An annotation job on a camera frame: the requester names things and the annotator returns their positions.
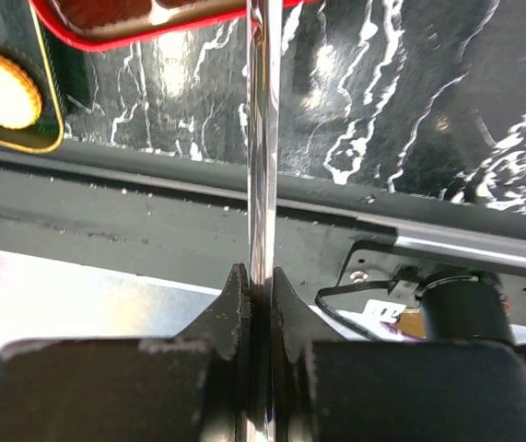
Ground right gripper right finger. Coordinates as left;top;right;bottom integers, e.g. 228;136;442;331
271;269;526;441

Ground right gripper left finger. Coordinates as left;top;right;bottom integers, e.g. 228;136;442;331
0;264;250;441

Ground red tin box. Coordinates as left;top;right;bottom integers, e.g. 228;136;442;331
27;0;323;52

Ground metal tongs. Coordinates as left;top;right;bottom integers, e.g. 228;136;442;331
244;1;283;441

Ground corner round biscuit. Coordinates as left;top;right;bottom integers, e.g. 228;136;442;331
0;55;42;130

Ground black cookie tray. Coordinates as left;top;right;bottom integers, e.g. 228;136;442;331
0;1;90;154

